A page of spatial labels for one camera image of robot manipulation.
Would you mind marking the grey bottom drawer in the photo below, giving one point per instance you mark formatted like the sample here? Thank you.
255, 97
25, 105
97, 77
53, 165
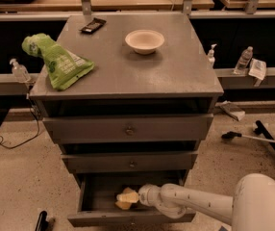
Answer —
98, 196

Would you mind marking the white pump bottle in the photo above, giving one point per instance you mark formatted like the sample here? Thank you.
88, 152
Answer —
211, 55

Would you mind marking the clear water bottle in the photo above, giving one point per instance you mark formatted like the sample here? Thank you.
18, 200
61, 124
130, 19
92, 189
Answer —
243, 60

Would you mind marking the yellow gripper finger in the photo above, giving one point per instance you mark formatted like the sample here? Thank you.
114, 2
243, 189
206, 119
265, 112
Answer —
128, 197

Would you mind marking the grey top drawer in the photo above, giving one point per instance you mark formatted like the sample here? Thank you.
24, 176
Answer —
127, 128

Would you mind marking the grey drawer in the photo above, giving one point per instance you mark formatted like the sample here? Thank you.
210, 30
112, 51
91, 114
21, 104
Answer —
125, 162
98, 196
127, 128

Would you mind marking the white bowl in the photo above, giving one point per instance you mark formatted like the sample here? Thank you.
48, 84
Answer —
144, 42

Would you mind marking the black object bottom left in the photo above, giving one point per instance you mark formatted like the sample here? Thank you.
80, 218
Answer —
44, 223

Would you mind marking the green chip bag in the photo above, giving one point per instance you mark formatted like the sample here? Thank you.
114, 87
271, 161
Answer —
64, 68

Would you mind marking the yellow sponge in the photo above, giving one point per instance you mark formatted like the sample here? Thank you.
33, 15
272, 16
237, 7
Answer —
123, 205

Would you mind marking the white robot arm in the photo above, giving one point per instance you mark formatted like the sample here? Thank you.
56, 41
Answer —
250, 208

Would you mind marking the grey drawer cabinet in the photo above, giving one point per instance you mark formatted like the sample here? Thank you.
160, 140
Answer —
175, 80

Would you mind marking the grey folded cloth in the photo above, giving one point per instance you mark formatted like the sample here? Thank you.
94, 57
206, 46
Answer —
232, 110

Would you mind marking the clear sanitizer pump bottle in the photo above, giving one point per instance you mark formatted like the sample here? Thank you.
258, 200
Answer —
20, 72

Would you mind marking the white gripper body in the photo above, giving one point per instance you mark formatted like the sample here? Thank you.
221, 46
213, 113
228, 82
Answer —
146, 193

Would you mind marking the grey middle drawer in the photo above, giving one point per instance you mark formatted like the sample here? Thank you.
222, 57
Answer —
125, 162

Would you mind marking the white paper packet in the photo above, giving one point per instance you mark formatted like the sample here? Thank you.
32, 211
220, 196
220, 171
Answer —
257, 69

